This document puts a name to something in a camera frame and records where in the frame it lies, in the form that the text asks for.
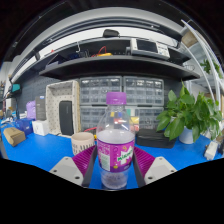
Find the white perforated crate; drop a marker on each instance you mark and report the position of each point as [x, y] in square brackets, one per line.
[53, 100]

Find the flat black case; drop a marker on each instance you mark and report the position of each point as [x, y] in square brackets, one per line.
[155, 138]

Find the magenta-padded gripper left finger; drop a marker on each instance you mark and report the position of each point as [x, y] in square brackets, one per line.
[68, 168]

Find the white cardboard box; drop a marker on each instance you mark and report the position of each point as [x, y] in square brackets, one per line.
[40, 128]

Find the white metal shelf rack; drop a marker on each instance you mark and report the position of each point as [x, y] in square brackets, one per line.
[189, 39]

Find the brown cardboard box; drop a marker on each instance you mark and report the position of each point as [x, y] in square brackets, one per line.
[14, 136]

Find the clear bottle with purple cap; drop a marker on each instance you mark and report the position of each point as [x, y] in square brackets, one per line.
[115, 146]

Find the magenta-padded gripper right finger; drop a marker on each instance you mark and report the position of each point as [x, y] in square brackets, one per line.
[158, 168]

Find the dark grey upright box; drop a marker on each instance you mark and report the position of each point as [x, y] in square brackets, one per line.
[40, 107]

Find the yellow multimeter with red leads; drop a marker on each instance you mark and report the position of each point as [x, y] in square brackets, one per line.
[95, 136]

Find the blue box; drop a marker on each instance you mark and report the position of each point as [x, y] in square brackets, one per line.
[24, 126]

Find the white power adapter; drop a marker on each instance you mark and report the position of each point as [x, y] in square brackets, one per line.
[211, 150]

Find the beige patterned cup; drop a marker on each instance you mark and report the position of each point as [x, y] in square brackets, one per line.
[82, 141]

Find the green potted plant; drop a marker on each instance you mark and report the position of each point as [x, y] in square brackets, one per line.
[186, 113]

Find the purple bag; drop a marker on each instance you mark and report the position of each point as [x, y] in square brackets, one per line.
[31, 110]

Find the black speaker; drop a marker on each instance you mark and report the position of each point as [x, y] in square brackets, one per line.
[66, 117]

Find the grey small-parts drawer cabinet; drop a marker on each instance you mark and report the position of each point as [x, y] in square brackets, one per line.
[143, 90]
[150, 116]
[100, 90]
[90, 117]

